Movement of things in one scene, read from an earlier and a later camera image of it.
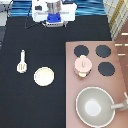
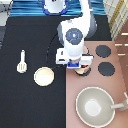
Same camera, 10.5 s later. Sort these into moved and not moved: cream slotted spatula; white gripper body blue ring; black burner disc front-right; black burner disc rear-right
Moved: white gripper body blue ring
Not moved: black burner disc front-right; cream slotted spatula; black burner disc rear-right
